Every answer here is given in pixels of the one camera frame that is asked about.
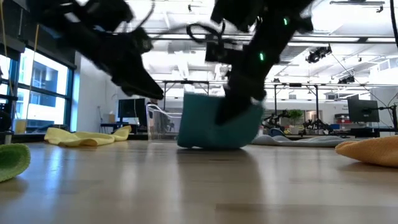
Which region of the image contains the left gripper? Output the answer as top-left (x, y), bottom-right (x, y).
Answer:
top-left (95, 33), bottom-right (165, 101)

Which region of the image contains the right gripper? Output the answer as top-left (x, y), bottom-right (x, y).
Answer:
top-left (214, 17), bottom-right (313, 126)

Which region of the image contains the teal microfiber towel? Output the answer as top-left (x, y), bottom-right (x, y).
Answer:
top-left (176, 92), bottom-right (266, 150)

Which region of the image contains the grey microfiber towel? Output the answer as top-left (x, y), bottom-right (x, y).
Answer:
top-left (251, 133), bottom-right (354, 148)

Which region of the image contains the black monitor on arm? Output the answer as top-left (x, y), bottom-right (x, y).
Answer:
top-left (347, 94), bottom-right (381, 123)

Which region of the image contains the yellow microfiber towel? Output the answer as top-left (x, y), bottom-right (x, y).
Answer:
top-left (44, 124), bottom-right (132, 148)

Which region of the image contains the green microfiber towel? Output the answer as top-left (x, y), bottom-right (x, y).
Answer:
top-left (0, 143), bottom-right (32, 184)

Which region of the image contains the orange microfiber towel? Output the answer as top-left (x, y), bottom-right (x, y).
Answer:
top-left (335, 135), bottom-right (398, 169)

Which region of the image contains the black monitor on desk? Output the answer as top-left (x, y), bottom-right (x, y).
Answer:
top-left (118, 98), bottom-right (147, 119)

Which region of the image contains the dark background desk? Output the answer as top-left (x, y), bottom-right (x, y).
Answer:
top-left (99, 122), bottom-right (147, 135)

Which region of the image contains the clear plastic bin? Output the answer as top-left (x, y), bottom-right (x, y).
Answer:
top-left (146, 103), bottom-right (183, 141)

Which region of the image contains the small blue rounded object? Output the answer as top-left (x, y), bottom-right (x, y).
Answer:
top-left (267, 128), bottom-right (286, 138)

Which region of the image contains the green background potted plant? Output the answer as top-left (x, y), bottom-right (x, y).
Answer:
top-left (286, 108), bottom-right (305, 135)

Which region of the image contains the dark-framed window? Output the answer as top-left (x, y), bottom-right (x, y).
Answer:
top-left (0, 46), bottom-right (75, 134)

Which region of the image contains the black ceiling spotlight cluster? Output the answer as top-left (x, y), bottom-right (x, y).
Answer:
top-left (306, 44), bottom-right (333, 64)

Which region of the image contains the beige container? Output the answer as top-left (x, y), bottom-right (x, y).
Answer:
top-left (14, 119), bottom-right (29, 134)

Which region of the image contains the black background desk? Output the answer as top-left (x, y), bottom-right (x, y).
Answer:
top-left (349, 126), bottom-right (398, 139)

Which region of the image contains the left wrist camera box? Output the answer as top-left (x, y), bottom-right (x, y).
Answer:
top-left (134, 26), bottom-right (154, 54)

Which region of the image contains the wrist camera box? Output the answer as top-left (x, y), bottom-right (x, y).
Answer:
top-left (134, 26), bottom-right (154, 54)
top-left (204, 40), bottom-right (244, 65)

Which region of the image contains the black background gantry frame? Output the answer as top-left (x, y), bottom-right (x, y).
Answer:
top-left (155, 79), bottom-right (398, 110)

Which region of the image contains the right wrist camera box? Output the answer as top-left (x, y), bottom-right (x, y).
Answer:
top-left (204, 40), bottom-right (244, 65)

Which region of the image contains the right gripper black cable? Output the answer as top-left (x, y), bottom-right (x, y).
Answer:
top-left (185, 22), bottom-right (226, 44)

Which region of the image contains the hanging yellow cord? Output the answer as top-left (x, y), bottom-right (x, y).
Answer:
top-left (0, 0), bottom-right (15, 97)
top-left (25, 24), bottom-right (40, 125)

